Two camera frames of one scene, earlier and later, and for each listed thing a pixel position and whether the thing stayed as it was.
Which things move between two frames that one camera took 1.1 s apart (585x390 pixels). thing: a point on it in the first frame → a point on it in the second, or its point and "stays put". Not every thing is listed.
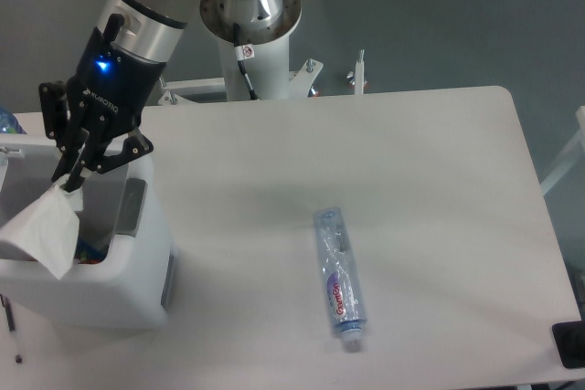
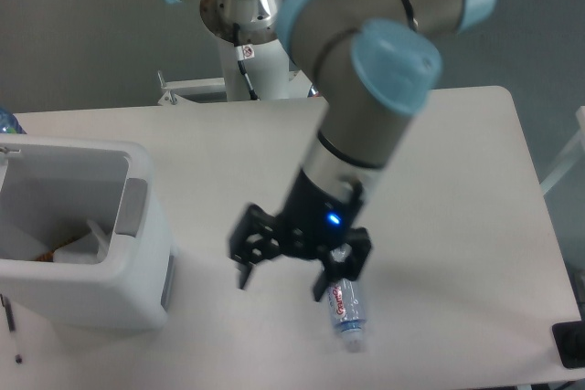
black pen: (6, 303) stays put
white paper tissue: (47, 230) → (90, 249)
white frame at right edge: (575, 153) stays put
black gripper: (112, 86) → (313, 216)
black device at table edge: (569, 340) stays put
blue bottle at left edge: (9, 123) stays put
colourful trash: (89, 254) → (47, 256)
